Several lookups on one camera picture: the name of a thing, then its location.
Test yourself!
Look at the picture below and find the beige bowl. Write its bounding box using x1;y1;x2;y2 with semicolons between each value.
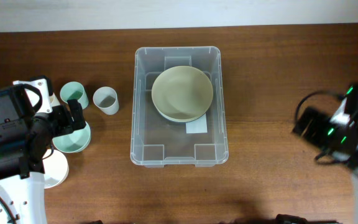
151;66;214;110
156;108;209;122

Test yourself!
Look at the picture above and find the clear plastic storage bin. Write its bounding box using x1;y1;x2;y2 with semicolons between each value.
130;46;229;167

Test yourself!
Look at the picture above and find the white bowl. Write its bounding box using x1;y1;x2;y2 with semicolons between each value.
43;149;69;189

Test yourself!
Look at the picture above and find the white label in bin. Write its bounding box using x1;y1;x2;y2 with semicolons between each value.
186;114;208;134

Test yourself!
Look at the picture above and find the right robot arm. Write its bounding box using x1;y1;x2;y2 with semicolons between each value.
292;82;358;223

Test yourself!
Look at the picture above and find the beige cup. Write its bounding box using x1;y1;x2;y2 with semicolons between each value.
49;93;60;108

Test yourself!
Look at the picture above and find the mint green cup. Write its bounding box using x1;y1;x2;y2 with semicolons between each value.
60;82;89;109

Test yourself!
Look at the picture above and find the grey cup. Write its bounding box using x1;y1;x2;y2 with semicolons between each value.
93;86;119;115

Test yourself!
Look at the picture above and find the mint green bowl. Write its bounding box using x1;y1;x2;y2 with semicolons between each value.
52;123;91;153

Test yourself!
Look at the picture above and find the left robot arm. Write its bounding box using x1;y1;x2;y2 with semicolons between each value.
0;76;86;223

